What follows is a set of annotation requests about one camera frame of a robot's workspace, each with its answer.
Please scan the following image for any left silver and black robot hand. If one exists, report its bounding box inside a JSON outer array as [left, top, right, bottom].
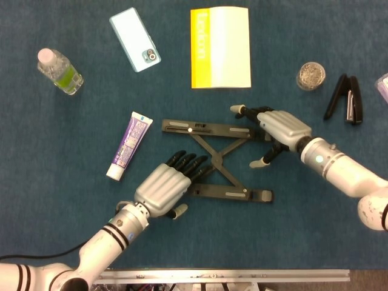
[[133, 150, 215, 221]]

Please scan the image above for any right silver and black robot hand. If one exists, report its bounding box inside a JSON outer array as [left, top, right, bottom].
[[229, 104, 313, 169]]

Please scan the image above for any black folding laptop stand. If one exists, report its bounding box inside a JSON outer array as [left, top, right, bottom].
[[161, 118, 275, 203]]

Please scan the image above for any purple and white toothpaste tube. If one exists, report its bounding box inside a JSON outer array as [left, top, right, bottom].
[[105, 111, 154, 182]]

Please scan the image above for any clear jar of paper clips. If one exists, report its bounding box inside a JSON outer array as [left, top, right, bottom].
[[296, 61, 327, 91]]

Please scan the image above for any black stapler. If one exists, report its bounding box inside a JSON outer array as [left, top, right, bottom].
[[323, 73, 364, 125]]

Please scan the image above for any yellow and white booklet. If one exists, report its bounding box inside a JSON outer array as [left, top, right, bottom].
[[190, 6, 252, 90]]

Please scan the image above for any teal felt table cloth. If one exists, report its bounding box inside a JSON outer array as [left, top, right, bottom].
[[0, 0, 388, 269]]

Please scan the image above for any light blue smartphone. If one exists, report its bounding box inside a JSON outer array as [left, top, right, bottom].
[[109, 7, 162, 73]]

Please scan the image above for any clear bottle with green label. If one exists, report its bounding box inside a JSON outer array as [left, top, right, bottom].
[[36, 47, 85, 96]]

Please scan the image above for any aluminium profile rail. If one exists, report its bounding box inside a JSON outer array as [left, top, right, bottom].
[[93, 269, 351, 285]]

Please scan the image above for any black cable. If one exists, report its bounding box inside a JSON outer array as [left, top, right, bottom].
[[0, 244, 82, 261]]

